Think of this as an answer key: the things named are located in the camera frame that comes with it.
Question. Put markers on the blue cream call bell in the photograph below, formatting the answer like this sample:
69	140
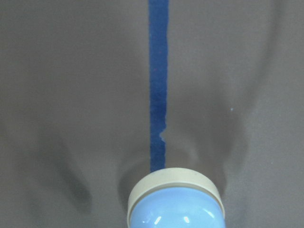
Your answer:
175	198

